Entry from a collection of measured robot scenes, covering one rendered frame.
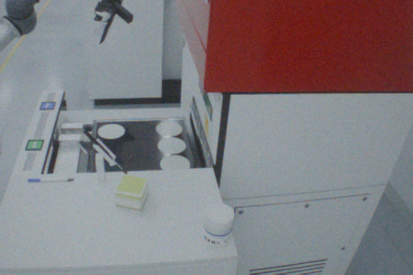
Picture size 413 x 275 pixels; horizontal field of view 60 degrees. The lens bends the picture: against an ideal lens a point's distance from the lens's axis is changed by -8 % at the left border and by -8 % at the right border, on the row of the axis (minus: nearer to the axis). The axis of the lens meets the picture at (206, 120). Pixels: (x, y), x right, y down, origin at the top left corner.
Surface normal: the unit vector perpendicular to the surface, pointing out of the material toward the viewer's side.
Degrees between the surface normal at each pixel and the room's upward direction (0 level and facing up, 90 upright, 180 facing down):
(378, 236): 0
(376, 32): 90
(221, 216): 0
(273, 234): 90
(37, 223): 0
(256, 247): 90
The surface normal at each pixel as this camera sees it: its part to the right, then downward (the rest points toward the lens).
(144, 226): 0.07, -0.84
